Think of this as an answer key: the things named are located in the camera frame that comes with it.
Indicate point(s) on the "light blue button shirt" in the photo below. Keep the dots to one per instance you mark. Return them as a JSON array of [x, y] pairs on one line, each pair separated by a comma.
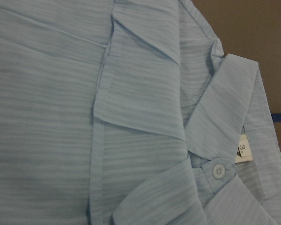
[[128, 112]]

